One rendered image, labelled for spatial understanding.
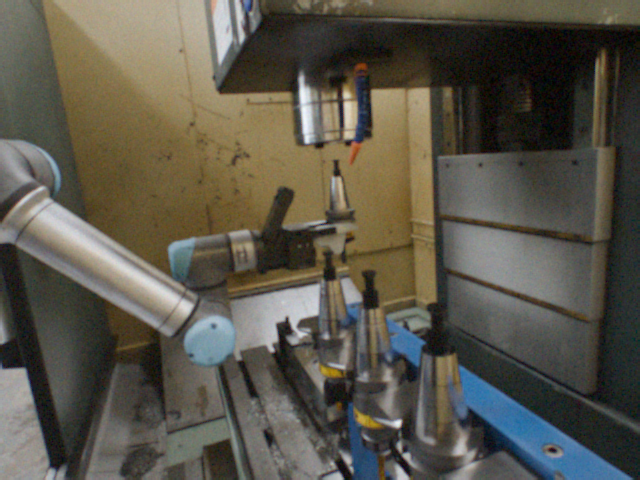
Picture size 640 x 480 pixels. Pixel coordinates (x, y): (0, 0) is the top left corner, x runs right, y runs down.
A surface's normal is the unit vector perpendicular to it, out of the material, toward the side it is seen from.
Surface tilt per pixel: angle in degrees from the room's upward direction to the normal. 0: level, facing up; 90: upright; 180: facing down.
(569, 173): 90
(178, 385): 24
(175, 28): 90
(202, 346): 90
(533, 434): 0
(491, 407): 0
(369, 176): 90
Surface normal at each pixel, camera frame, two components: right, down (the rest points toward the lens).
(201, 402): 0.06, -0.83
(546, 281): -0.93, 0.15
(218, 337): 0.26, 0.18
